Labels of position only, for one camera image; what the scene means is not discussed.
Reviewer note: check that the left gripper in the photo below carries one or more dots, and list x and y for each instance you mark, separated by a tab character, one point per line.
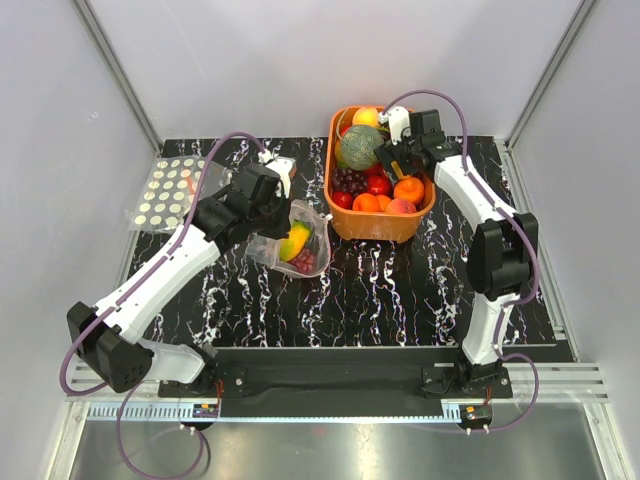
284	203

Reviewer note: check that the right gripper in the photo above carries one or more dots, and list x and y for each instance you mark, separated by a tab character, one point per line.
389	153

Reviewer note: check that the yellow green mango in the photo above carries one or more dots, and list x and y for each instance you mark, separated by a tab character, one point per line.
296	240

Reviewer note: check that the pink dotted zip bag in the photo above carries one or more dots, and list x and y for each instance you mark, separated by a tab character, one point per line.
265	251

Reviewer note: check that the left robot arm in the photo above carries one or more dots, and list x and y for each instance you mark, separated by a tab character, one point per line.
108	336

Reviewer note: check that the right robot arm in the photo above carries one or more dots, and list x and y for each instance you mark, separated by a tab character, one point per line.
501	266

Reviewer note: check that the yellow dotted zip bag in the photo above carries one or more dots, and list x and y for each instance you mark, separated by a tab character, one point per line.
168	192

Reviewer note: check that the orange tangerine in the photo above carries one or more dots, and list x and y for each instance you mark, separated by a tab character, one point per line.
411	189

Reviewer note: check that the red apple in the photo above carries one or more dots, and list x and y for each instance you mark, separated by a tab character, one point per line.
379	185

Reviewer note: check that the netted green melon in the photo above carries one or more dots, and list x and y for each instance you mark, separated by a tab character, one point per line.
358	146

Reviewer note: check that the red orange peach front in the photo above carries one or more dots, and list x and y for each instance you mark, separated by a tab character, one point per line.
400	206

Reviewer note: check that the yellow red peach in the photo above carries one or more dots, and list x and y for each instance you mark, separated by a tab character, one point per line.
366	115

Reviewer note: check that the dark purple grape bunch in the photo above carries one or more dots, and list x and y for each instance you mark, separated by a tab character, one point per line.
350	181

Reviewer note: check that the orange fruit front left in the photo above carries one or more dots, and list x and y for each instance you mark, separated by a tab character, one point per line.
370	203

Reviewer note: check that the red tomato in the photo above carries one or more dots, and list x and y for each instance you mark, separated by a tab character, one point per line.
343	200

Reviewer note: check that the orange plastic basket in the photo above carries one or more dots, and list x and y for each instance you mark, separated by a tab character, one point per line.
364	225

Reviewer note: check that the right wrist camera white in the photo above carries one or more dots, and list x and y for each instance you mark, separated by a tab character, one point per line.
397	121

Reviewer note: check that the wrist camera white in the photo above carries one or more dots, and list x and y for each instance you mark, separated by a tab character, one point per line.
397	121
285	167

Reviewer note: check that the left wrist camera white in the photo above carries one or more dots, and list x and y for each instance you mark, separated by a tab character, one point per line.
285	167

